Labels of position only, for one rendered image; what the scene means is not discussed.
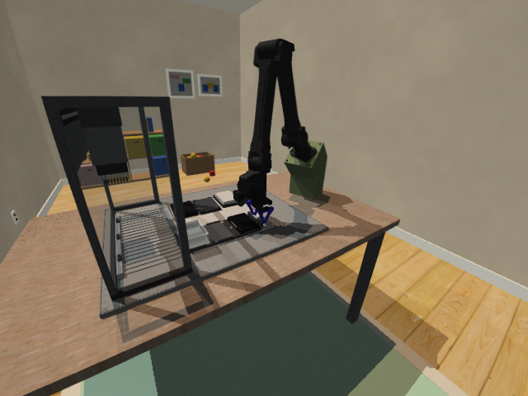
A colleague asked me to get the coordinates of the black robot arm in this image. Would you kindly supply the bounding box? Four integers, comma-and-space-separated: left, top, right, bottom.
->
233, 39, 317, 207

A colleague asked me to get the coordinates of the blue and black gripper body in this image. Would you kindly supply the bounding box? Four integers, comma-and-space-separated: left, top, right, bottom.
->
252, 187, 272, 212

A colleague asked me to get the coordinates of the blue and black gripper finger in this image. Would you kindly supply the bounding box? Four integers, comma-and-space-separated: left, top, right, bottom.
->
257, 206, 274, 224
246, 200, 257, 215

